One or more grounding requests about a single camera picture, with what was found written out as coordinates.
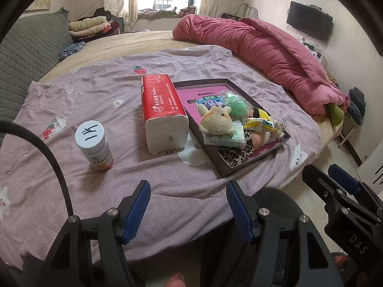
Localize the pink quilt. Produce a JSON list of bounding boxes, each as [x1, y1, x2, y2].
[[172, 14, 350, 117]]

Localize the dark shallow cardboard box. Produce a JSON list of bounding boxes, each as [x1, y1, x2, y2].
[[173, 78, 292, 177]]

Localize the white-lidded bottle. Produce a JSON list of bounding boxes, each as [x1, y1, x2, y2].
[[75, 120, 114, 172]]

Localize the side table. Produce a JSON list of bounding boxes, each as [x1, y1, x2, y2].
[[338, 114, 364, 165]]

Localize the white panel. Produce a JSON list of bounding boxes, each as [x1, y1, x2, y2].
[[355, 148, 383, 189]]

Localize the peach soft doll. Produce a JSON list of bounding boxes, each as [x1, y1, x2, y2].
[[250, 132, 273, 151]]

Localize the pile of dark clothes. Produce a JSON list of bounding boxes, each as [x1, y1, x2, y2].
[[347, 87, 367, 124]]

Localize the pile of folded blankets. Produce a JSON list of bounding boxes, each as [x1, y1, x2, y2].
[[68, 16, 113, 41]]

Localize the purple white packet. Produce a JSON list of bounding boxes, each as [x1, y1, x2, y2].
[[194, 94, 231, 110]]

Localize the green round sponge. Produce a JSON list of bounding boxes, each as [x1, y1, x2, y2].
[[223, 93, 249, 118]]

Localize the small bear keychain plush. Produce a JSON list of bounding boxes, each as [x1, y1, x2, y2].
[[269, 119, 288, 139]]

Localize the dark chair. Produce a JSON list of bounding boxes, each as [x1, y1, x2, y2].
[[111, 16, 124, 35]]

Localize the dark patterned cloth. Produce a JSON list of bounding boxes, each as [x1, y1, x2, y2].
[[59, 42, 87, 62]]

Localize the white cabinet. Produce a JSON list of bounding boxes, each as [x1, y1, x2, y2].
[[302, 40, 328, 66]]

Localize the mauve printed blanket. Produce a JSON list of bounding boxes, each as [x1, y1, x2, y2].
[[0, 45, 325, 271]]

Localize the cream plush toy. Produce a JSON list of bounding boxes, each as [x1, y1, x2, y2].
[[198, 104, 237, 135]]

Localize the person's right hand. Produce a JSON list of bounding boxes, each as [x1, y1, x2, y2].
[[333, 254, 350, 271]]

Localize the flower wall painting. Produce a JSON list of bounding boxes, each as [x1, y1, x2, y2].
[[25, 0, 50, 12]]

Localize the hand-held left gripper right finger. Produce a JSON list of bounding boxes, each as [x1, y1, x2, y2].
[[226, 180, 344, 287]]

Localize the clothes on windowsill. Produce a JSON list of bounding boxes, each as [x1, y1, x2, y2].
[[138, 5, 198, 20]]

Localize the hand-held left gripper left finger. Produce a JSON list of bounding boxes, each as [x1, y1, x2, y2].
[[39, 180, 152, 287]]

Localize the black wall television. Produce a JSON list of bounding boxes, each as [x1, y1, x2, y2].
[[286, 1, 333, 43]]

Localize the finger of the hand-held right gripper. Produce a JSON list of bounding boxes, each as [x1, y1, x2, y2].
[[327, 164, 380, 204], [302, 164, 349, 213]]

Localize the brown plush toy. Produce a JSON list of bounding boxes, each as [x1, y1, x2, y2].
[[325, 70, 340, 88]]

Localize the green tissue packet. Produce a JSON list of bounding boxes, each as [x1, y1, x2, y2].
[[203, 120, 247, 148]]

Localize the black cable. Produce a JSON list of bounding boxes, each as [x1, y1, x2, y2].
[[0, 120, 76, 217]]

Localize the leopard print cloth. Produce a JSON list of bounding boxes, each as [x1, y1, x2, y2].
[[220, 128, 255, 168]]

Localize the green pillow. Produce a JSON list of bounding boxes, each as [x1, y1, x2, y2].
[[326, 102, 344, 126]]

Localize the red tissue pack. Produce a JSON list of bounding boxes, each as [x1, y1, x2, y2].
[[141, 74, 190, 155]]

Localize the grey quilted headboard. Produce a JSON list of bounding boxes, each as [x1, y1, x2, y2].
[[0, 9, 75, 123]]

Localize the yellow cartoon packet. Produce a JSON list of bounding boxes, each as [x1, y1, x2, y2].
[[243, 108, 279, 133]]

